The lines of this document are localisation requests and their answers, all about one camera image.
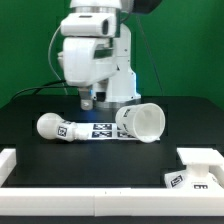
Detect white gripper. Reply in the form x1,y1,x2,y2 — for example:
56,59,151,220
63,37,117,110

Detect white lamp bulb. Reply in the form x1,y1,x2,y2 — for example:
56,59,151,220
37,113,89,142

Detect white lamp base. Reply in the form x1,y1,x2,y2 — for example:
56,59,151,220
164,147,224,191

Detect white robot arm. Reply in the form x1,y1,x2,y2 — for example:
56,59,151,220
58,0,162,110

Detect white lamp shade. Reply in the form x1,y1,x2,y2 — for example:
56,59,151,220
115,103,166,143

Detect white marker sheet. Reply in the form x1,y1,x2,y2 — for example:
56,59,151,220
77,123,135,140

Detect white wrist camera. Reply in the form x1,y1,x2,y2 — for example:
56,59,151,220
61,13,117,37

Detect grey cable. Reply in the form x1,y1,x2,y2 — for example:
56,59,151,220
47,26,69,96

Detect black cables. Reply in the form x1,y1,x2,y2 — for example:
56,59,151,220
9,79,69,101

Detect white frame left bar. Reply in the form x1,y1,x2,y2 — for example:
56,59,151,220
0,148,17,187

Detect white frame bar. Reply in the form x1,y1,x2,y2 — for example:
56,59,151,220
210,165,224,188
0,188,224,216
0,148,17,187

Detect white frame front bar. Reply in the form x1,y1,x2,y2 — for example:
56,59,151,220
0,188,224,216

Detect white frame right bar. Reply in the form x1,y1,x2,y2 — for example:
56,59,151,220
210,165,224,188

